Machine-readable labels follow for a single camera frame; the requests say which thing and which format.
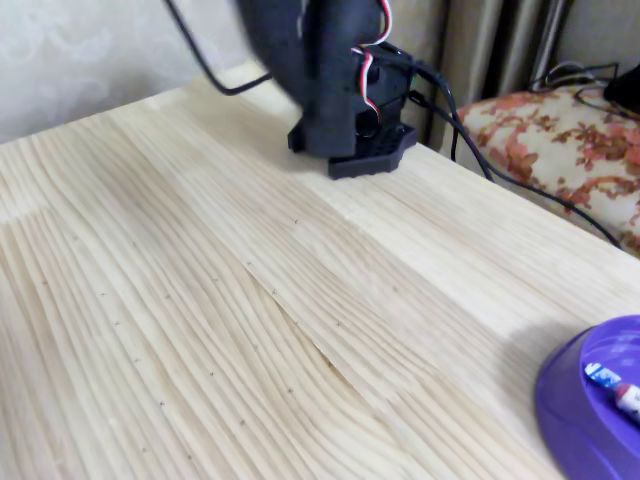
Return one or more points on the white candy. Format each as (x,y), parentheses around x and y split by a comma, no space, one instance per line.
(607,380)

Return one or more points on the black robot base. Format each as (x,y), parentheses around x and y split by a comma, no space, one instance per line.
(370,160)

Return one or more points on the floral cushion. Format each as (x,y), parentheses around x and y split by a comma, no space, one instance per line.
(550,135)

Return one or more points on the black object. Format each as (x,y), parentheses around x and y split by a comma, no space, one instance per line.
(625,90)

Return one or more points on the beige curtain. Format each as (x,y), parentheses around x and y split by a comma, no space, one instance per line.
(500,45)

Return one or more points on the purple bowl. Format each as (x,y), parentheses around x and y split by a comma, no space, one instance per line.
(565,410)

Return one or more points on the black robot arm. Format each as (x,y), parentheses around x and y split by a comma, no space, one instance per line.
(310,45)

